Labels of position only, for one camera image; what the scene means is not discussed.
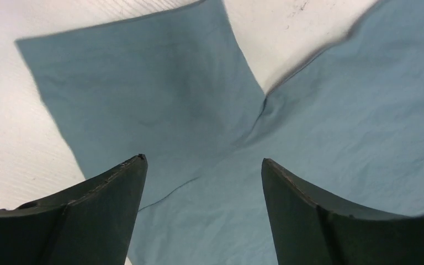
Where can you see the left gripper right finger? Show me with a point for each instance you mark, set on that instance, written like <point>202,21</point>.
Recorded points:
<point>313,226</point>

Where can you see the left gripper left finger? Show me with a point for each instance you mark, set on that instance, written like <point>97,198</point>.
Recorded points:
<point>88,223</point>

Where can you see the blue-grey t shirt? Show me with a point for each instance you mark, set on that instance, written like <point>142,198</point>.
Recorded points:
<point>176,87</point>

